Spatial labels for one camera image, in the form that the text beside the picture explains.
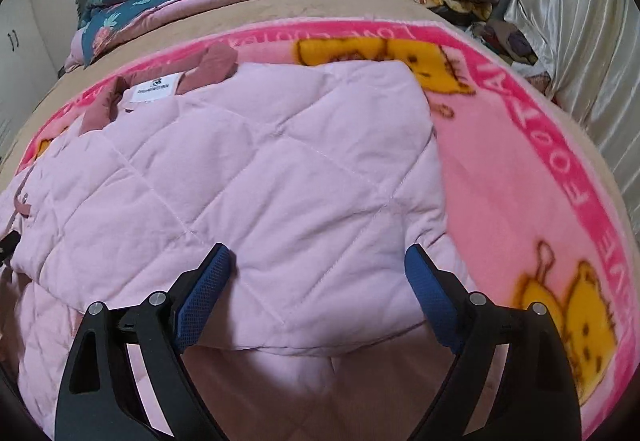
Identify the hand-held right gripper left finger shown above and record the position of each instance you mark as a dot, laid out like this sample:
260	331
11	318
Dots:
202	293

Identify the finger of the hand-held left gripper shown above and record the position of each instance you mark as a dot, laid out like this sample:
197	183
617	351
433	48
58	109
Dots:
7	246

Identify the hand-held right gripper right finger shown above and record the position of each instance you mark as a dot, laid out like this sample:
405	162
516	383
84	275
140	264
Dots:
432	296

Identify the pink quilted jacket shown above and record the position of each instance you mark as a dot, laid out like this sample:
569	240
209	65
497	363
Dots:
275	161

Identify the pink printed blanket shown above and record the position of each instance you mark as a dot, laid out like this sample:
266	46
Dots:
500	161

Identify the white wardrobe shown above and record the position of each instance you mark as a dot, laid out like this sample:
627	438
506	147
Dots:
20	46

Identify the dark patchwork cloth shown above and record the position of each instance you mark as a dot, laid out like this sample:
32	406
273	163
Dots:
505	41

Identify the beige bedspread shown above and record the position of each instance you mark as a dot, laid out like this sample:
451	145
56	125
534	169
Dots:
300	11

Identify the white satin curtain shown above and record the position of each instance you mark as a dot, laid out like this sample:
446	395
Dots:
575	21

